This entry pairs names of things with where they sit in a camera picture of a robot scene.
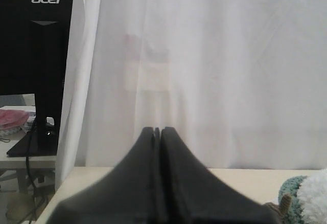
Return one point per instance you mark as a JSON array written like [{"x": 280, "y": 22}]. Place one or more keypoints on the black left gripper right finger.
[{"x": 194, "y": 195}]

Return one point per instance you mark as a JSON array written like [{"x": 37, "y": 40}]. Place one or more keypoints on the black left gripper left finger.
[{"x": 129, "y": 193}]

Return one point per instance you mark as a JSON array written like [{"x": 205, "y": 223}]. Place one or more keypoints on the white fluffy snowman toy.
[{"x": 311, "y": 196}]

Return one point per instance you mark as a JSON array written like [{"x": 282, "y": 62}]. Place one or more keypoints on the green knitted scarf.
[{"x": 291, "y": 187}]

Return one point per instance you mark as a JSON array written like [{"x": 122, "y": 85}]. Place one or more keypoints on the white side desk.
[{"x": 17, "y": 164}]

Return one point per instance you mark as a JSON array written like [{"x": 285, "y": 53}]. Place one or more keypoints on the white backdrop curtain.
[{"x": 242, "y": 81}]

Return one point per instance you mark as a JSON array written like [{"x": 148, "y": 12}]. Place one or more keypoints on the pink cloth on desk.
[{"x": 13, "y": 118}]

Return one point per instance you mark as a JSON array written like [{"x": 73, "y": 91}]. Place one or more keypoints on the black acer computer monitor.
[{"x": 34, "y": 45}]

